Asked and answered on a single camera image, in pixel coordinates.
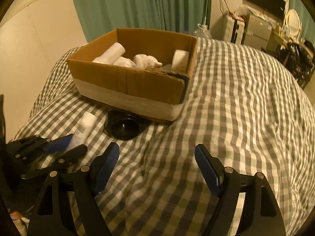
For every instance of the crumpled white cloth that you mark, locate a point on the crumpled white cloth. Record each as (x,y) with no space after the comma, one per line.
(140,61)

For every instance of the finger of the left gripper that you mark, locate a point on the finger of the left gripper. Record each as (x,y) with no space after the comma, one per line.
(71,156)
(58,145)

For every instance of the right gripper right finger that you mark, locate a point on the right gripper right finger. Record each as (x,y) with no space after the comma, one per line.
(224,183)

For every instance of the white suitcase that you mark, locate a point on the white suitcase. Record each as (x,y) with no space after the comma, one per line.
(233,29)

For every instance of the small white tube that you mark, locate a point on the small white tube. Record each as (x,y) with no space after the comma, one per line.
(83,130)

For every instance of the checkered bed duvet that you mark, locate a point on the checkered bed duvet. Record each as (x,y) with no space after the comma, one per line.
(250,113)

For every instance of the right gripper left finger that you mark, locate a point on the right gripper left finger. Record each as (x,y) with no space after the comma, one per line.
(91,180)

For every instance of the wooden dressing table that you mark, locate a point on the wooden dressing table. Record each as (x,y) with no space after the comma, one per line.
(276,41)

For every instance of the cardboard box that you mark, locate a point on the cardboard box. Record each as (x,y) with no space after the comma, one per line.
(153,94)

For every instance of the black bags pile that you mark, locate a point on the black bags pile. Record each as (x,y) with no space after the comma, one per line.
(297,61)

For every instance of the clear water jug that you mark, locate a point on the clear water jug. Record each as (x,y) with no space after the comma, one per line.
(202,31)

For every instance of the white oval mirror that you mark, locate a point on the white oval mirror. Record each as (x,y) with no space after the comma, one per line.
(292,26)

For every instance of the white bottle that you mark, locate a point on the white bottle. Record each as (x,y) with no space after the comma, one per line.
(111,54)

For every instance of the grey mini fridge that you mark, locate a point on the grey mini fridge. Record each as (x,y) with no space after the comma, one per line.
(257,32)

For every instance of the green side curtain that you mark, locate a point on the green side curtain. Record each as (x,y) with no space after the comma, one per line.
(308,25)

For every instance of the black round lid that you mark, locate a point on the black round lid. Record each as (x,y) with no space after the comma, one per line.
(124,126)

